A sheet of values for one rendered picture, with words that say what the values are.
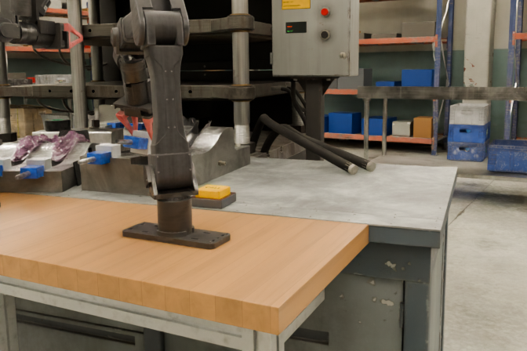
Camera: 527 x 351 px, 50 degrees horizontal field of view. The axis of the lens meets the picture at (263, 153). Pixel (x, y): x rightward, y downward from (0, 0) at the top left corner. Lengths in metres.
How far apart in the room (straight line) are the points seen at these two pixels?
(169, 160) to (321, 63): 1.17
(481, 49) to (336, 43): 5.55
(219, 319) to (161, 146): 0.35
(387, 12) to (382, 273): 7.12
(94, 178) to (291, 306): 0.81
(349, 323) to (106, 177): 0.68
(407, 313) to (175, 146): 0.59
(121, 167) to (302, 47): 0.94
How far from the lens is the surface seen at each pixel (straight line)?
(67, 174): 1.54
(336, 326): 1.30
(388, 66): 8.16
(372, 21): 8.27
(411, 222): 1.15
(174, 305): 0.84
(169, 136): 1.02
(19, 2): 1.56
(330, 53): 2.08
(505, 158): 4.87
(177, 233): 1.02
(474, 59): 7.56
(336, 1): 2.09
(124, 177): 1.43
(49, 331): 1.72
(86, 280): 0.94
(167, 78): 1.03
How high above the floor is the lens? 1.11
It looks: 9 degrees down
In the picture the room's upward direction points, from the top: 1 degrees counter-clockwise
